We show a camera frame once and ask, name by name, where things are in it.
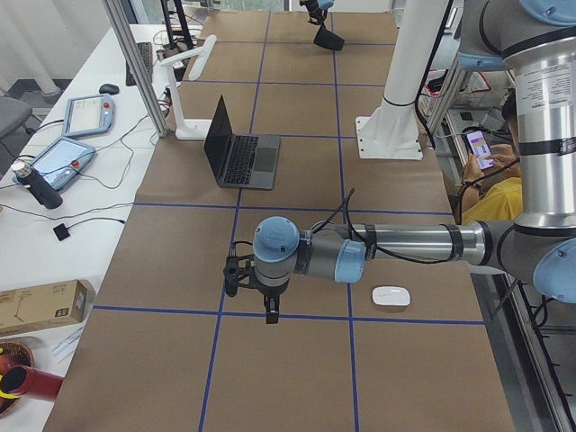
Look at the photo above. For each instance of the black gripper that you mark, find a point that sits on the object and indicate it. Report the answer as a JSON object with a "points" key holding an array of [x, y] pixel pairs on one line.
{"points": [[317, 11], [270, 292]]}

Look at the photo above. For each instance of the black mouse pad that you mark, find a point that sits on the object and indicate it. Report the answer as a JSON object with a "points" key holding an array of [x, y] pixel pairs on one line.
{"points": [[328, 40]]}

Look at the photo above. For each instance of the grey laptop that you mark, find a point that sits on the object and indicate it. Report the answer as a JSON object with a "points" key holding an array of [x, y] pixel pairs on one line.
{"points": [[240, 161]]}

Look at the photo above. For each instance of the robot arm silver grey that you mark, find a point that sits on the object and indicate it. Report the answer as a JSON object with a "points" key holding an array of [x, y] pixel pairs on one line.
{"points": [[536, 40], [324, 5]]}

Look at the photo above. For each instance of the white computer mouse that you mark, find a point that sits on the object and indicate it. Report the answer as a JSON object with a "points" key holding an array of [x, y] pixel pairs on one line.
{"points": [[391, 296]]}

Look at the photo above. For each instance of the white desk lamp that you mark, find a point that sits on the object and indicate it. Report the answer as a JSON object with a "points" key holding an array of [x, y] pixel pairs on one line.
{"points": [[188, 128]]}

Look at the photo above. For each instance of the black computer mouse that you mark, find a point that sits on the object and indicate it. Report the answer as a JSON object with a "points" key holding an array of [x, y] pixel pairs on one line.
{"points": [[109, 89]]}

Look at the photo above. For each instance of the smartphone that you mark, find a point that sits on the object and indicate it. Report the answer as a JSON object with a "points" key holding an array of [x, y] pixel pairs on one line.
{"points": [[479, 146]]}

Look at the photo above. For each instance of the small black square device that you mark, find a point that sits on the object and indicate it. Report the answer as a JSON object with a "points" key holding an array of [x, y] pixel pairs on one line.
{"points": [[61, 232]]}

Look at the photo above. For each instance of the cardboard box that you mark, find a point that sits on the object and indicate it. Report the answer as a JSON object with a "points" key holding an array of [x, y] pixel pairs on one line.
{"points": [[44, 306]]}

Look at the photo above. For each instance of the upper teach pendant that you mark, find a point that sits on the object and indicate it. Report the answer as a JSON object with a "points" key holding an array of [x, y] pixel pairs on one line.
{"points": [[88, 115]]}

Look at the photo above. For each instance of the teach pendant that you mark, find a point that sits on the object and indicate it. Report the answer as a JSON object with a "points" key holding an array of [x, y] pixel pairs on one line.
{"points": [[62, 160], [88, 115]]}

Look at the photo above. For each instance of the person in yellow shirt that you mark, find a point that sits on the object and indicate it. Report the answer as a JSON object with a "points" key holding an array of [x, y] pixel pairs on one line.
{"points": [[502, 200]]}

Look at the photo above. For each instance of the lower teach pendant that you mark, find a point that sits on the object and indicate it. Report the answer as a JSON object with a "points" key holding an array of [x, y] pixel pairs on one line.
{"points": [[62, 160]]}

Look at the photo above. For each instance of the black water bottle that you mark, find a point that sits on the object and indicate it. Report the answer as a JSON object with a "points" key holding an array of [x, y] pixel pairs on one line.
{"points": [[36, 185]]}

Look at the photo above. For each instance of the red bottle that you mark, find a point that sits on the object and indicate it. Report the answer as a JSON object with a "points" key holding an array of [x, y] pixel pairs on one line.
{"points": [[22, 380]]}

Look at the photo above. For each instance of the black office chair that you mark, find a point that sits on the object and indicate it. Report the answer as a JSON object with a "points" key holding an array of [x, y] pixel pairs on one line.
{"points": [[14, 114]]}

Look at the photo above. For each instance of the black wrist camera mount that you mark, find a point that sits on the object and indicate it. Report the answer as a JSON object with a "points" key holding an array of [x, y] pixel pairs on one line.
{"points": [[238, 270]]}

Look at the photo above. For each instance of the white pedestal column base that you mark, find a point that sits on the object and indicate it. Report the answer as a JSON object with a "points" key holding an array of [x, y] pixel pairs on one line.
{"points": [[392, 131]]}

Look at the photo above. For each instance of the aluminium frame post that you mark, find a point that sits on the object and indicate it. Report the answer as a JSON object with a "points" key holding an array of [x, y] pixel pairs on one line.
{"points": [[128, 45]]}

